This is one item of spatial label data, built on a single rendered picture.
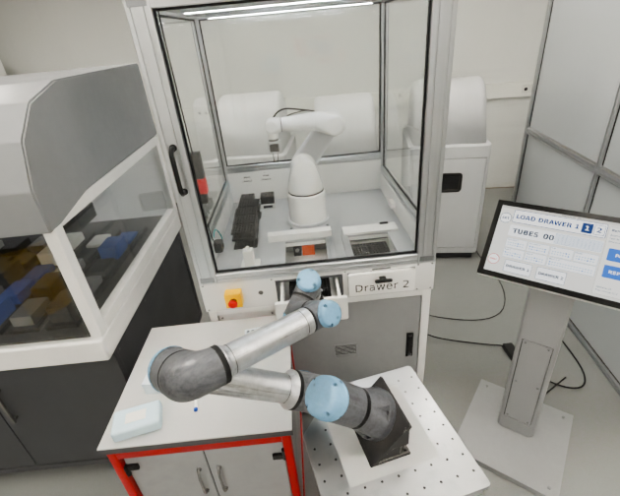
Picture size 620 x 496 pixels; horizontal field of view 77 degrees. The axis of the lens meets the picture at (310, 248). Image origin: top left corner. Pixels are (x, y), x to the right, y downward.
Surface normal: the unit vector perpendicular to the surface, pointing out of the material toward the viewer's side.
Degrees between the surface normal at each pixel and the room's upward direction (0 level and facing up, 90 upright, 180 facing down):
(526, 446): 3
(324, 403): 44
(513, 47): 90
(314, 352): 90
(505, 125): 90
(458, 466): 0
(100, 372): 90
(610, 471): 0
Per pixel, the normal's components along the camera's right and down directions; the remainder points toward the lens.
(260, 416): -0.08, -0.87
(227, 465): 0.06, 0.48
